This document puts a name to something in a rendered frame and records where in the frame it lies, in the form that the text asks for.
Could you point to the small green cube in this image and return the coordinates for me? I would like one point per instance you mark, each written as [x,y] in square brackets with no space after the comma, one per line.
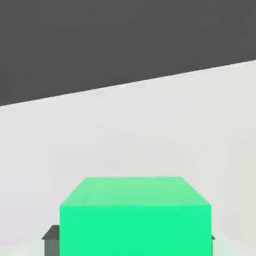
[135,226]

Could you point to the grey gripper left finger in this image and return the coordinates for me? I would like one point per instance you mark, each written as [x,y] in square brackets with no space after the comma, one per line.
[52,241]

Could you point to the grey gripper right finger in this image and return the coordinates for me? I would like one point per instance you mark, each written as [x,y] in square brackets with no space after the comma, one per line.
[214,247]

